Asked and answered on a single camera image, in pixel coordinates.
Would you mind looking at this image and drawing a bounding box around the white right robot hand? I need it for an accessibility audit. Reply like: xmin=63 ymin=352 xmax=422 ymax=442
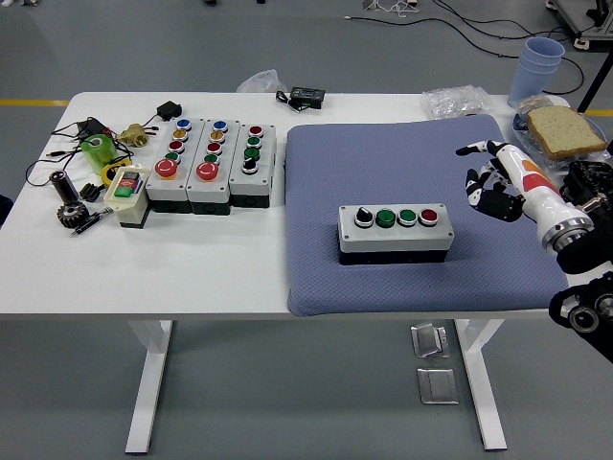
xmin=455 ymin=139 xmax=595 ymax=248

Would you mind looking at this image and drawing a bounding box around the grey four-button control box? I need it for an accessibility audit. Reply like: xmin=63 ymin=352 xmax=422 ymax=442
xmin=336 ymin=203 xmax=455 ymax=266
xmin=228 ymin=123 xmax=279 ymax=208

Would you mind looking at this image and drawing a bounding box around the grey five-button emergency stop box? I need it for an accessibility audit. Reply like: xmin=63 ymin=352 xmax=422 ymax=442
xmin=145 ymin=118 xmax=205 ymax=214
xmin=186 ymin=119 xmax=241 ymax=216

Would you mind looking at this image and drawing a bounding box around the black mechanical part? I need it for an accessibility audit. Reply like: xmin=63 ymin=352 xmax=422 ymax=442
xmin=559 ymin=161 xmax=613 ymax=217

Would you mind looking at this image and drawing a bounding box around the slice of white bread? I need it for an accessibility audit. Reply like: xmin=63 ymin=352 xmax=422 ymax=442
xmin=525 ymin=106 xmax=609 ymax=161

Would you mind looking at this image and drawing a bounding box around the blue plate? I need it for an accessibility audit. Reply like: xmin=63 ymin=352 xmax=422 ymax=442
xmin=511 ymin=109 xmax=613 ymax=163

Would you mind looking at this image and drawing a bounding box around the clear food wrapper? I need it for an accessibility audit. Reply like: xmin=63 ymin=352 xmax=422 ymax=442
xmin=515 ymin=95 xmax=567 ymax=116

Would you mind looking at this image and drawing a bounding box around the light blue plastic cup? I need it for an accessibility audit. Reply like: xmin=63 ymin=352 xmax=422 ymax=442
xmin=518 ymin=51 xmax=564 ymax=71
xmin=508 ymin=59 xmax=561 ymax=109
xmin=522 ymin=36 xmax=566 ymax=62

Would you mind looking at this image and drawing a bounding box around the clear bubble wrap bag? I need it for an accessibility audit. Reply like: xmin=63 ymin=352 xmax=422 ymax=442
xmin=420 ymin=84 xmax=492 ymax=120

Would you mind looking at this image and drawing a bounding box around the silver floor plate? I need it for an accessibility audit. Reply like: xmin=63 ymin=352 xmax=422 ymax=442
xmin=410 ymin=323 xmax=451 ymax=359
xmin=416 ymin=367 xmax=460 ymax=406

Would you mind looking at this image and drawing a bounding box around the white table leg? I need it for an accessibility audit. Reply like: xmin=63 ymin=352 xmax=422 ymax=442
xmin=125 ymin=319 xmax=174 ymax=455
xmin=454 ymin=318 xmax=508 ymax=452

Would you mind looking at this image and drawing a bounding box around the blue-grey quilted mat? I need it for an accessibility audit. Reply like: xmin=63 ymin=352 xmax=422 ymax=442
xmin=283 ymin=113 xmax=572 ymax=318

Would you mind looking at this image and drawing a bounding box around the black digital meter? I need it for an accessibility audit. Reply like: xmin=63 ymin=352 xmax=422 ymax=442
xmin=275 ymin=85 xmax=327 ymax=112

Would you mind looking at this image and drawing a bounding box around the clear plastic bag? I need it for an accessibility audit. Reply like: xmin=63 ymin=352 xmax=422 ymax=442
xmin=236 ymin=69 xmax=280 ymax=95

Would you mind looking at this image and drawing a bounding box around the brass valve fitting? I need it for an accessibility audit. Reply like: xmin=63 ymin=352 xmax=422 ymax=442
xmin=117 ymin=123 xmax=148 ymax=150

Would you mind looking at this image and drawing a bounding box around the yellow tape roll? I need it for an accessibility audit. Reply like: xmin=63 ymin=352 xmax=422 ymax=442
xmin=100 ymin=162 xmax=128 ymax=186

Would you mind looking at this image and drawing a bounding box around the green translucent tape roll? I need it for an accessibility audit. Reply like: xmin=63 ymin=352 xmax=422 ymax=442
xmin=79 ymin=133 xmax=120 ymax=174

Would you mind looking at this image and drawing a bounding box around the black pen-shaped tool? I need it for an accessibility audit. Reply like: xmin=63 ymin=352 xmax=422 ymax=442
xmin=70 ymin=206 xmax=115 ymax=239

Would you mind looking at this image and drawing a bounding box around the black power adapter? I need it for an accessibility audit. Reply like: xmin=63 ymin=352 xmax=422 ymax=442
xmin=76 ymin=117 xmax=110 ymax=140

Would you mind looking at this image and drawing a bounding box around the black metal gear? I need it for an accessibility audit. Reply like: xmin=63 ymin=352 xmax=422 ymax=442
xmin=56 ymin=199 xmax=90 ymax=232

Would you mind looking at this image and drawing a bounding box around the black metal cylinder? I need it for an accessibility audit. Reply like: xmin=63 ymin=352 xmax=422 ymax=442
xmin=50 ymin=171 xmax=81 ymax=205

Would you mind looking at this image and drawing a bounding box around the black floor cable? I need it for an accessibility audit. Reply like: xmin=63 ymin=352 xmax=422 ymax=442
xmin=343 ymin=0 xmax=586 ymax=97

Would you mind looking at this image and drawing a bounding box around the metal equipment frame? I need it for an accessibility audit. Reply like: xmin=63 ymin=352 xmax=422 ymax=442
xmin=545 ymin=0 xmax=613 ymax=49

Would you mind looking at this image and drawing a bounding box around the white cable bundle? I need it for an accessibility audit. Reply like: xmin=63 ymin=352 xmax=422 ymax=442
xmin=362 ymin=0 xmax=419 ymax=13

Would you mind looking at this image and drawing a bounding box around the small white switch box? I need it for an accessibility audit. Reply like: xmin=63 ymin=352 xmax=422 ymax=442
xmin=103 ymin=163 xmax=152 ymax=230

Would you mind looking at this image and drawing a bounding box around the thin black cable with plug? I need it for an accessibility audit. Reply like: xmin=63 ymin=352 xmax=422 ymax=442
xmin=26 ymin=119 xmax=135 ymax=188

